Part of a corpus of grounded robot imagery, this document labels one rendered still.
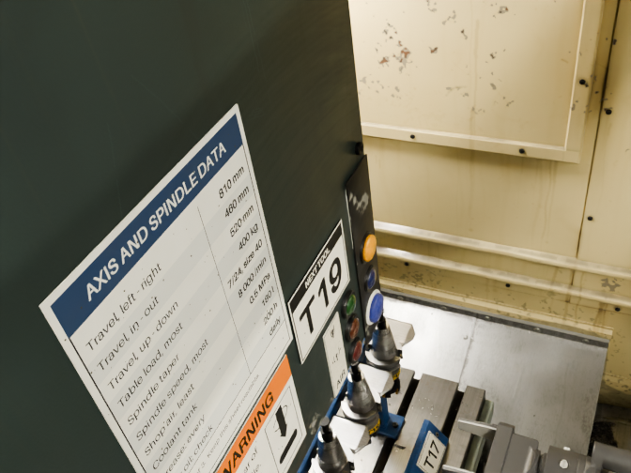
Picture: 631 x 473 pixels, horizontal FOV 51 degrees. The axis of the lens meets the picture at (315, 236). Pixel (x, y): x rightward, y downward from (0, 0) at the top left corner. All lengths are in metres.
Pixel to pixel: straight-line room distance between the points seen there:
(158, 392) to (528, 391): 1.35
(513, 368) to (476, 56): 0.76
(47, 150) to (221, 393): 0.21
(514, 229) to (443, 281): 0.26
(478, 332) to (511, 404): 0.19
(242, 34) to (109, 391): 0.20
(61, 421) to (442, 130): 1.15
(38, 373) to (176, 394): 0.11
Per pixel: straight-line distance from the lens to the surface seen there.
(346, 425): 1.09
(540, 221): 1.47
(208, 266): 0.38
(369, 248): 0.60
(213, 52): 0.36
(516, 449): 1.09
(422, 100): 1.36
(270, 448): 0.53
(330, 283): 0.55
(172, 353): 0.37
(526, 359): 1.68
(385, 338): 1.12
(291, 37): 0.43
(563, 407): 1.65
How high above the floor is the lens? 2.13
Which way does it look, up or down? 40 degrees down
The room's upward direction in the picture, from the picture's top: 10 degrees counter-clockwise
